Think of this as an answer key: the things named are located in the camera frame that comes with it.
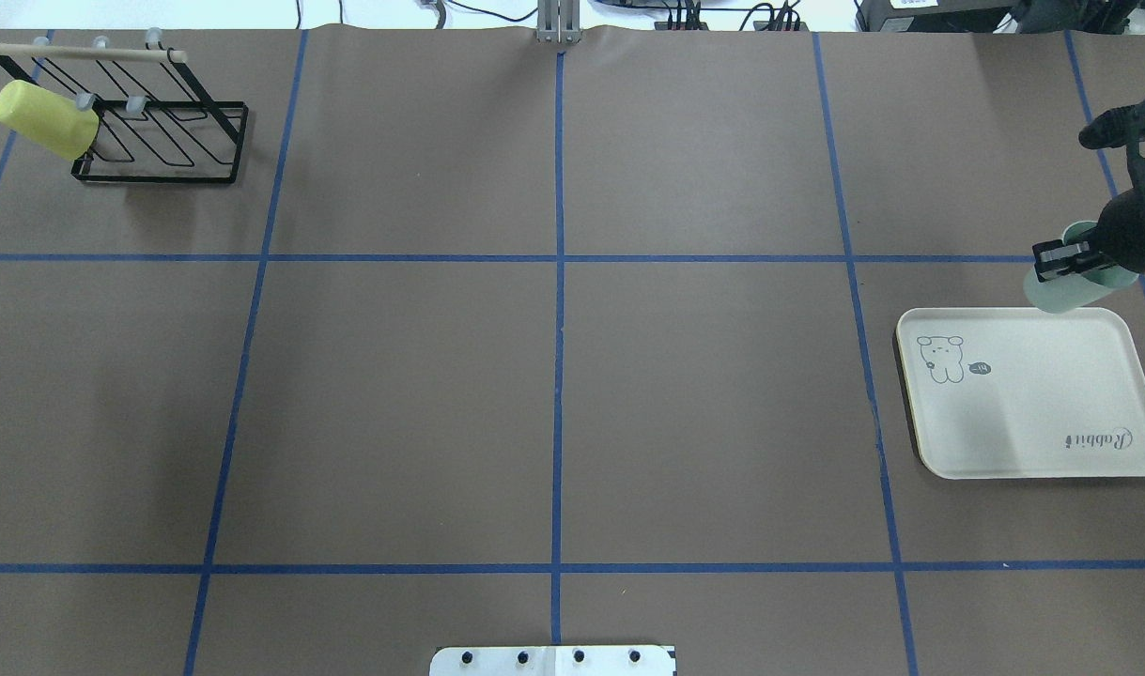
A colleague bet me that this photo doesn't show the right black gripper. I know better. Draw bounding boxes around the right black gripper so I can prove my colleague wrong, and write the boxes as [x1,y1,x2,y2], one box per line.
[1032,189,1145,283]

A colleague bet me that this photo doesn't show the pale green plastic cup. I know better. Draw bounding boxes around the pale green plastic cup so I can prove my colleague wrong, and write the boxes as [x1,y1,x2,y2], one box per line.
[1024,220,1139,314]

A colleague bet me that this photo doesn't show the beige rabbit serving tray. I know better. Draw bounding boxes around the beige rabbit serving tray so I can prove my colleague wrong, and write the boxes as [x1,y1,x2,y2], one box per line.
[895,307,1145,480]

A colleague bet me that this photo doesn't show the yellow plastic cup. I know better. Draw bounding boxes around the yellow plastic cup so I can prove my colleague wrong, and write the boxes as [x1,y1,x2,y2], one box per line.
[0,80,100,162]

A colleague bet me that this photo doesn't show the black device box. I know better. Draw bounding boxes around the black device box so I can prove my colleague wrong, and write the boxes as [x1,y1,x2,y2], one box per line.
[854,1,1017,34]

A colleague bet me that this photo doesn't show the black orange connector box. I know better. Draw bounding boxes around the black orange connector box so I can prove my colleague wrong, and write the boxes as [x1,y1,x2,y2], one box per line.
[654,1,708,33]

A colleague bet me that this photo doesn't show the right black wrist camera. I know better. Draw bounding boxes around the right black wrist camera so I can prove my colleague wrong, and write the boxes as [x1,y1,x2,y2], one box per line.
[1077,99,1145,192]

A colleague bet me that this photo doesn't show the aluminium frame post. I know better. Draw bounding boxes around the aluminium frame post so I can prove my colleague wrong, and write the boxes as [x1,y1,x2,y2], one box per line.
[534,0,583,44]

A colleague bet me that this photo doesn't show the white metal base plate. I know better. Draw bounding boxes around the white metal base plate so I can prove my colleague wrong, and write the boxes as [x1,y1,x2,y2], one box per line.
[427,643,678,675]

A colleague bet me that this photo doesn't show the black wire cup rack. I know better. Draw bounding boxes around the black wire cup rack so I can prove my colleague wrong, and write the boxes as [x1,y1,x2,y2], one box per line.
[0,27,251,184]

